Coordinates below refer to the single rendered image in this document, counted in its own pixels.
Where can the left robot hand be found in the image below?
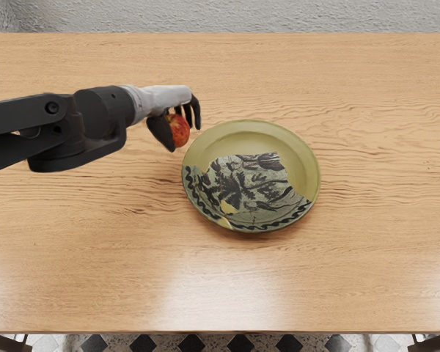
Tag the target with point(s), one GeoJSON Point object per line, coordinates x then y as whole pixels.
{"type": "Point", "coordinates": [157, 98]}

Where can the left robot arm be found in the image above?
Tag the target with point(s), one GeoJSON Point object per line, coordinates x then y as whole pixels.
{"type": "Point", "coordinates": [69, 124]}

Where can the green patterned plate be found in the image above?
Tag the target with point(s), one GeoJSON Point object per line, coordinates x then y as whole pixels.
{"type": "Point", "coordinates": [251, 176]}

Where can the red apple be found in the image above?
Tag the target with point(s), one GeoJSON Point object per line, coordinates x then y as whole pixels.
{"type": "Point", "coordinates": [180, 131]}

